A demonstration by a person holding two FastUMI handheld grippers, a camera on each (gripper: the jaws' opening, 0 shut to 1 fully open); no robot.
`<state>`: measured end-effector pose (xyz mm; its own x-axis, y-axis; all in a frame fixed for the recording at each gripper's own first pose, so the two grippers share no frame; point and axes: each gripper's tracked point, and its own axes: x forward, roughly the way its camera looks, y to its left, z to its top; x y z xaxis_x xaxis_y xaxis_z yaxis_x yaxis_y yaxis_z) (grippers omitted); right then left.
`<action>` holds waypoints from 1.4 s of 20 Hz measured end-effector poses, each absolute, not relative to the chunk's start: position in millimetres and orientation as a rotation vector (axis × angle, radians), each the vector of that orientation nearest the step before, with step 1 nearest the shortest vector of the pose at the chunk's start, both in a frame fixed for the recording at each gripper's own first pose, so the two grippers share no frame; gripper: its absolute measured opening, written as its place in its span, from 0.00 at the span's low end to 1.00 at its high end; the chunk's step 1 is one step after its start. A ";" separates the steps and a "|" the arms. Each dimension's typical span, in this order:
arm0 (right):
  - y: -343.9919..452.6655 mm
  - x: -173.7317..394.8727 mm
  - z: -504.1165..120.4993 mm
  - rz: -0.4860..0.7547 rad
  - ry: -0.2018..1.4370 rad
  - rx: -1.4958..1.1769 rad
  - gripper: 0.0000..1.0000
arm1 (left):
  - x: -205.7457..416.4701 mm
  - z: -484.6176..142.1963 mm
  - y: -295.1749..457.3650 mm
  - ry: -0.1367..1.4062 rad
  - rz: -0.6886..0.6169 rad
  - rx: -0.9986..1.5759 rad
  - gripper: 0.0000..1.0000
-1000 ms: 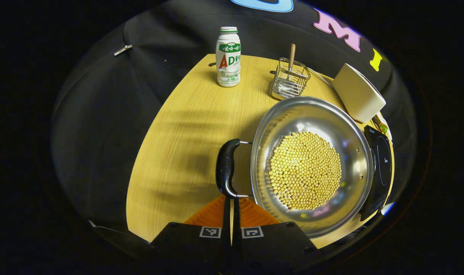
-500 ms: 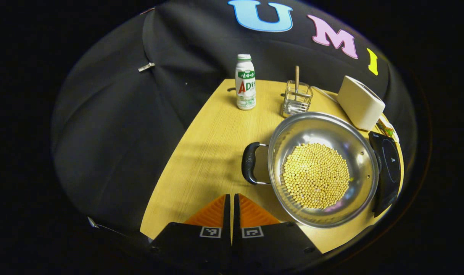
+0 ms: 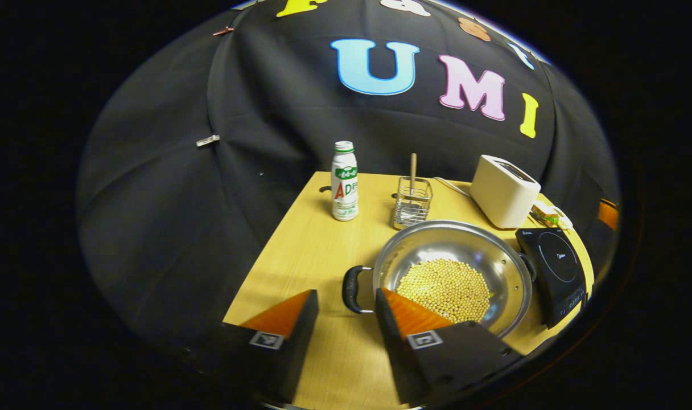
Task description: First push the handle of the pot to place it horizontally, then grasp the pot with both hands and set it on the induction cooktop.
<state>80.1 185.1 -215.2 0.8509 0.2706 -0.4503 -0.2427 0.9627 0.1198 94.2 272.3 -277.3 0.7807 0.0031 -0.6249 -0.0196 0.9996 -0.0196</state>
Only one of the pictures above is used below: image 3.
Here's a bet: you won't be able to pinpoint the white toaster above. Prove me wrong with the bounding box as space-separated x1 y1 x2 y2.
469 154 542 230

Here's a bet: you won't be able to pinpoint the black induction cooktop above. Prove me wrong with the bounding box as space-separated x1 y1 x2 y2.
515 227 587 330

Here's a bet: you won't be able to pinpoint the stainless steel pot black handles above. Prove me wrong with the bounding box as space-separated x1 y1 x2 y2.
341 220 538 341

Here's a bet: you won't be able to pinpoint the white toaster cable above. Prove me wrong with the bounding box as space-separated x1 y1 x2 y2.
434 176 472 198

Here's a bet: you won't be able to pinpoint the pile of soybeans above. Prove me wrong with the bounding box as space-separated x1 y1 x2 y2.
396 258 492 325

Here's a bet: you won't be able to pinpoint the metal wire utensil holder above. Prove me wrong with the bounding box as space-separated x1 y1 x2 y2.
392 176 434 231

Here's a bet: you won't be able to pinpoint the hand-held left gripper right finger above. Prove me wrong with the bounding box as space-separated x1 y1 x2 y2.
374 287 524 408

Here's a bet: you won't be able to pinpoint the black backdrop cloth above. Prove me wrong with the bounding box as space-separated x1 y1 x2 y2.
76 0 620 365

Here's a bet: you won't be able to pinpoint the white bottle green label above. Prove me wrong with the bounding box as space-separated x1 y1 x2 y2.
331 141 360 222

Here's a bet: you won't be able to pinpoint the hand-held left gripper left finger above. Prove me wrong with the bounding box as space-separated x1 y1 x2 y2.
223 289 320 404

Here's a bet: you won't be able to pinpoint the white bread sandwich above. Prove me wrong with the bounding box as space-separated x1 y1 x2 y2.
530 200 561 226

